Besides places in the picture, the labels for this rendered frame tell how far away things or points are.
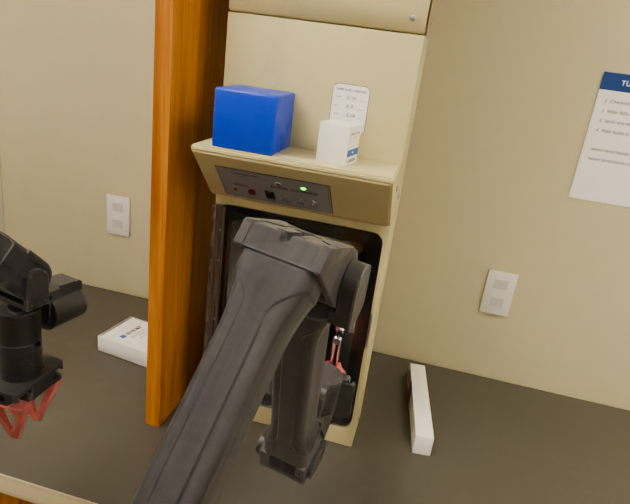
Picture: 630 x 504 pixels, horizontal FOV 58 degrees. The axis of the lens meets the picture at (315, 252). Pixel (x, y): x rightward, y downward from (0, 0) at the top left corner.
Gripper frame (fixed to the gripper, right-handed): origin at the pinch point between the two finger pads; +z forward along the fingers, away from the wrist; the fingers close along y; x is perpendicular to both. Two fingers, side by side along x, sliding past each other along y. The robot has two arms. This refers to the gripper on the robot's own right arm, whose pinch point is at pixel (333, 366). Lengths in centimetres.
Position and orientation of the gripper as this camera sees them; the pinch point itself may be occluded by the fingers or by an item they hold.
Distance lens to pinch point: 103.9
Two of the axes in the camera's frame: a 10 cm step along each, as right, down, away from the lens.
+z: 2.4, -3.3, 9.1
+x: -1.2, 9.2, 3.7
